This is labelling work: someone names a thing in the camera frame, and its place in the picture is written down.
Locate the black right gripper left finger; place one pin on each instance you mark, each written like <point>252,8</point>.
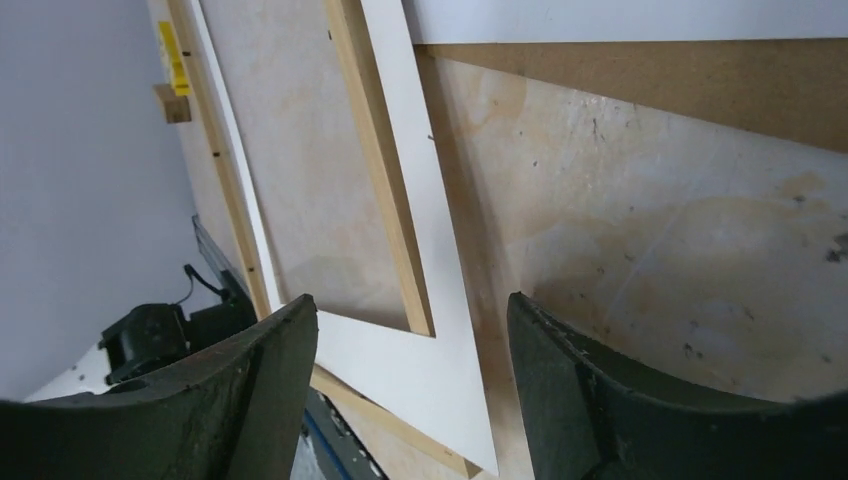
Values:
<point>231,411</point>

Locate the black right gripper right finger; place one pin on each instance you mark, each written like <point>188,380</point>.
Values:
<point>590,412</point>

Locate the white paper mat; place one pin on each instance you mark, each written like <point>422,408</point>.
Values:
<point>706,252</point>

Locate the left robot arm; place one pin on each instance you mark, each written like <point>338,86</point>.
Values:
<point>152,336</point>

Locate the yellow toy block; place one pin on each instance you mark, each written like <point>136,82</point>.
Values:
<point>171,57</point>

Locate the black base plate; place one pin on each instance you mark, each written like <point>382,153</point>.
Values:
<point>338,452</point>

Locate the light wooden picture frame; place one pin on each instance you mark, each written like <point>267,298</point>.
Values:
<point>348,27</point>

